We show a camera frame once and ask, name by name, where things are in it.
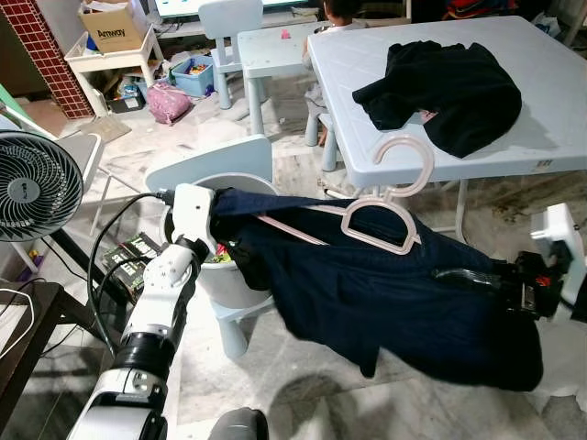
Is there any small white table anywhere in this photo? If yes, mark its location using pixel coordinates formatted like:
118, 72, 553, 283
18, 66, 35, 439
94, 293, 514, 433
64, 32, 168, 118

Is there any pink dotted bag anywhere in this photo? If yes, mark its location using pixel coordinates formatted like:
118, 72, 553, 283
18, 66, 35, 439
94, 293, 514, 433
147, 82, 194, 127

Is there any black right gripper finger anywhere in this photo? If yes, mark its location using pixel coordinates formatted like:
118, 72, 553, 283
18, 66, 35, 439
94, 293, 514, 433
433, 266, 515, 296

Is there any dark wooden table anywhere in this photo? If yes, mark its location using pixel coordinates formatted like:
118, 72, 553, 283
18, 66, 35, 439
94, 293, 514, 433
0, 280, 67, 432

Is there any brown cardboard box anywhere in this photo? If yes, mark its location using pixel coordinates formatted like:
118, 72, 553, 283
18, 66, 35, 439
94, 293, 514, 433
78, 0, 150, 54

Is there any silver robot left leg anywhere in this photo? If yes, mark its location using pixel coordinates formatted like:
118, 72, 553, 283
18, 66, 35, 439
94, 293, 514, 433
209, 408, 269, 440

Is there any black garment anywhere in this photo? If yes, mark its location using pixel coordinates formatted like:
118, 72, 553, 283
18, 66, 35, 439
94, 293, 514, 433
352, 40, 524, 159

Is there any seated child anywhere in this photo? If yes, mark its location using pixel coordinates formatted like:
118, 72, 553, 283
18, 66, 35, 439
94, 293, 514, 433
307, 0, 366, 38

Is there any dark grey storage bin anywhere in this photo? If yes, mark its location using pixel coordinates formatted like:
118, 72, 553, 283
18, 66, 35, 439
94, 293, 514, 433
108, 87, 148, 114

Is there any light blue child chair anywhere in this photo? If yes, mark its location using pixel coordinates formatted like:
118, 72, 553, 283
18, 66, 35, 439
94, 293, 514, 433
145, 136, 276, 360
303, 87, 342, 173
197, 0, 267, 111

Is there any red tiled pillar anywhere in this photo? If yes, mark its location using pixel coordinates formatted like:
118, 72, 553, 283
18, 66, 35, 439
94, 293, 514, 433
7, 0, 95, 120

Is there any white table leg frame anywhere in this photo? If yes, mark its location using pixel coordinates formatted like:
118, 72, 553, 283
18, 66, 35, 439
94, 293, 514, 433
454, 179, 471, 241

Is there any blue toy bin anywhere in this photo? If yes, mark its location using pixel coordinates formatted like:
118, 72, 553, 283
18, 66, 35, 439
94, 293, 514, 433
170, 55, 216, 97

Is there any navy blue garment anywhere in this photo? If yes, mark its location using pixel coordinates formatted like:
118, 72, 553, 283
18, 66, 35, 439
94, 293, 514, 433
213, 188, 544, 393

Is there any brown floor mat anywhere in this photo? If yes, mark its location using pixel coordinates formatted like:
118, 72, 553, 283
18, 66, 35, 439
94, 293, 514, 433
84, 115, 132, 143

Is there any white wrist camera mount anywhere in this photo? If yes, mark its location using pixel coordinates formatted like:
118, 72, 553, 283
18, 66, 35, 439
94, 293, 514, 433
532, 203, 579, 311
170, 183, 218, 253

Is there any pink plastic clothes hanger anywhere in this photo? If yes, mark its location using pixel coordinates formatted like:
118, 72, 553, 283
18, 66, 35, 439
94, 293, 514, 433
257, 136, 437, 256

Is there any small light blue table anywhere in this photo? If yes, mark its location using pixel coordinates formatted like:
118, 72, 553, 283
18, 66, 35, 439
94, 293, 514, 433
237, 23, 322, 138

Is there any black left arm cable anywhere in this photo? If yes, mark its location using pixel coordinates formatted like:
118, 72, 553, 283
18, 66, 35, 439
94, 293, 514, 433
87, 190, 177, 357

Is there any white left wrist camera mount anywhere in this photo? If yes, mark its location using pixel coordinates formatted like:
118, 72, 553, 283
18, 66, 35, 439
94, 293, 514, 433
170, 183, 218, 253

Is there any large light blue plastic table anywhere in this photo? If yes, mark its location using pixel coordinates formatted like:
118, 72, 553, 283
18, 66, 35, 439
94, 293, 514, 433
307, 16, 587, 189

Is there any grey white folding chair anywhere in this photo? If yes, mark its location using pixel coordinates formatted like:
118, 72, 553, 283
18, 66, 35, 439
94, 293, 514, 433
55, 133, 138, 221

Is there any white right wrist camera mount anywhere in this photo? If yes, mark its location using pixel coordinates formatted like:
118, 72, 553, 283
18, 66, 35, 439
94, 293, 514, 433
532, 203, 579, 311

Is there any grey laundry bucket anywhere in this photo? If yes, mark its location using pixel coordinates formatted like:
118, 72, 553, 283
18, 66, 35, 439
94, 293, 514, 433
163, 172, 276, 310

